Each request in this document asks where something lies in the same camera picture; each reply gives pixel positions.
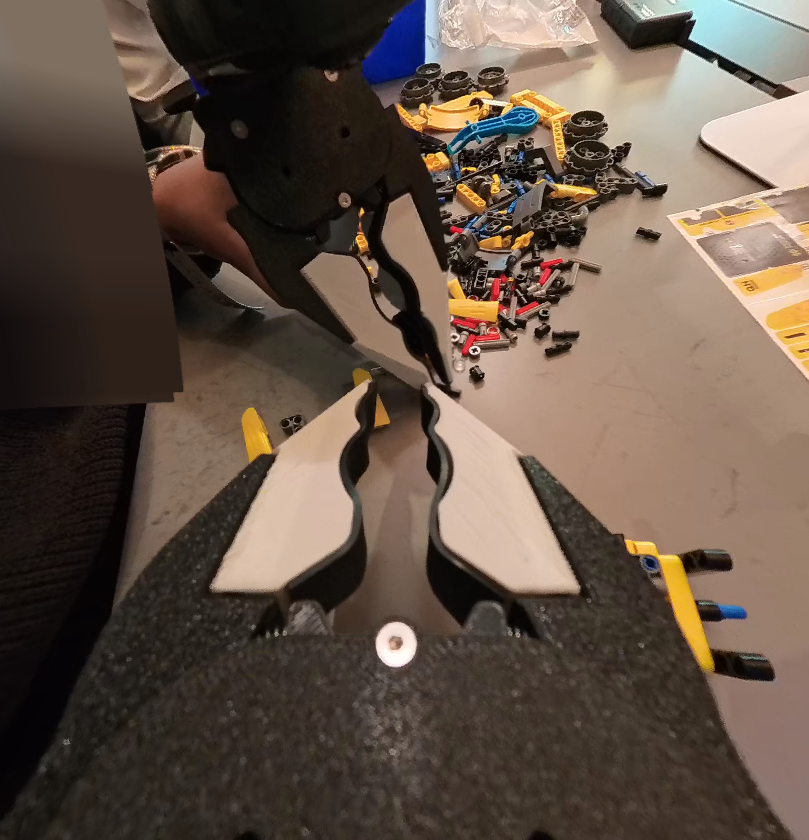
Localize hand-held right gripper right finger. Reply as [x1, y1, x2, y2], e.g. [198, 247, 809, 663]
[421, 383, 582, 622]

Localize small yellow brick assembly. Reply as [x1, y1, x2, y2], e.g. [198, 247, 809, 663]
[622, 538, 777, 684]

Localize yellow sticker sheet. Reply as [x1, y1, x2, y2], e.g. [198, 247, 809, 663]
[666, 182, 809, 399]

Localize clear plastic bag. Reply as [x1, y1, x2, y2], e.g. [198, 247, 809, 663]
[439, 0, 600, 50]

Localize turquoise brick separator tool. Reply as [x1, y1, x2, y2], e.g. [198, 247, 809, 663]
[445, 109, 541, 157]

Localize dark grey toy gear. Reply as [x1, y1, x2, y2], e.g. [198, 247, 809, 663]
[564, 109, 609, 141]
[566, 138, 616, 174]

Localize yellow curved toy brick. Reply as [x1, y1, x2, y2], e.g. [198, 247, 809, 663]
[351, 367, 393, 432]
[239, 406, 275, 464]

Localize person's left hand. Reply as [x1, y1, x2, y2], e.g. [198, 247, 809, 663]
[151, 156, 288, 308]

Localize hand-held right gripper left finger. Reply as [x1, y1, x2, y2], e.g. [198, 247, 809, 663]
[210, 380, 380, 602]

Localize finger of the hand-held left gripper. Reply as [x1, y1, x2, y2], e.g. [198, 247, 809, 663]
[299, 253, 439, 385]
[367, 191, 455, 390]

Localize black box device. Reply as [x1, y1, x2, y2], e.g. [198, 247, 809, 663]
[600, 0, 699, 48]

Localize pile of toy building pieces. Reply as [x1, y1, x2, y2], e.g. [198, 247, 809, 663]
[354, 61, 670, 383]

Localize blue plastic bin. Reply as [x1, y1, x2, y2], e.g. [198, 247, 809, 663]
[364, 0, 426, 84]

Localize patterned wrist bracelet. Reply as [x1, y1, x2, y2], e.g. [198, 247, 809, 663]
[143, 146, 203, 185]

